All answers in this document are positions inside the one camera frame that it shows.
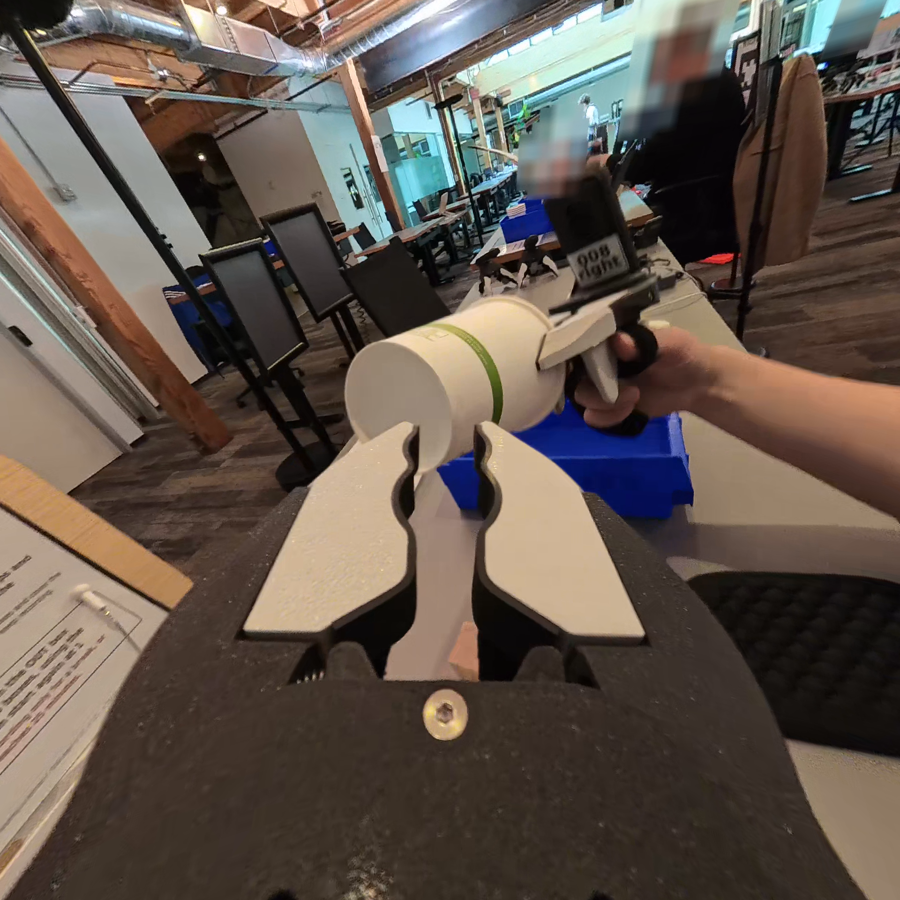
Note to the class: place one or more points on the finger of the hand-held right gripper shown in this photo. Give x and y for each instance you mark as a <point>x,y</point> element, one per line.
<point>576,337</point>

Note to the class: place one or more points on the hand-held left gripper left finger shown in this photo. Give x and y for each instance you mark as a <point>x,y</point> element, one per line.
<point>337,555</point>

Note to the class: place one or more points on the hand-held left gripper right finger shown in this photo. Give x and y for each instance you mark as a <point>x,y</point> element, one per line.
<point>555,562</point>

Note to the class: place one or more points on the blue plastic bin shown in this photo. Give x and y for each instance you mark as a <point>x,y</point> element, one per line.
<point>597,471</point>
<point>524,221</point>

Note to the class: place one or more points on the wooden cube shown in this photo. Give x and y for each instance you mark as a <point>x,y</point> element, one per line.
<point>465,654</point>

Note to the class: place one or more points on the white paper cup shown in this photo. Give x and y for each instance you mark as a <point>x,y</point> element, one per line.
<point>436,380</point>

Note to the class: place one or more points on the person's right forearm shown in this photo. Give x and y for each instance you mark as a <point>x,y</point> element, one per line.
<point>808,422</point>

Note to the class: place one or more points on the person's right hand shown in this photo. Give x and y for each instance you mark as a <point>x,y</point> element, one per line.
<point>682,372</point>

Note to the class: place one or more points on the wooden desk with black legs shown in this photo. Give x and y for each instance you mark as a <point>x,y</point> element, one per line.
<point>415,235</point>

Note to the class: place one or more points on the black chair back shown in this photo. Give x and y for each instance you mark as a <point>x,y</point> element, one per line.
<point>394,295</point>

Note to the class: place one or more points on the tan coat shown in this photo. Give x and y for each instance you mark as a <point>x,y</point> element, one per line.
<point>787,176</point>

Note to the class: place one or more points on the dark panel on black stand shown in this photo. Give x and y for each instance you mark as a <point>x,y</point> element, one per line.
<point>253,309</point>
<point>309,260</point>

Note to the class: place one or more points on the black wrist rest pad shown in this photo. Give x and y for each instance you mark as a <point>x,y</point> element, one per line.
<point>808,654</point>

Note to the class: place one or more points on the instruction sheet on stand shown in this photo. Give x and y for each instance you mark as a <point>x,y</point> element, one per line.
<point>70,520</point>

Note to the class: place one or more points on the printed instruction sheet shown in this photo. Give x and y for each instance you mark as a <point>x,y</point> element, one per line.
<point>42,668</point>

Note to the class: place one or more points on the white door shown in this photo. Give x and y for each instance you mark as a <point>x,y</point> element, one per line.
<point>42,422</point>

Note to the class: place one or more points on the wooden post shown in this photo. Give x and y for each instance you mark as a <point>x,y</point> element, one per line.
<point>369,140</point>
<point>105,302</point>

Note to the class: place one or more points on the silver air duct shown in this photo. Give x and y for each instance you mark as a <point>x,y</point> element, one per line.
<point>140,21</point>

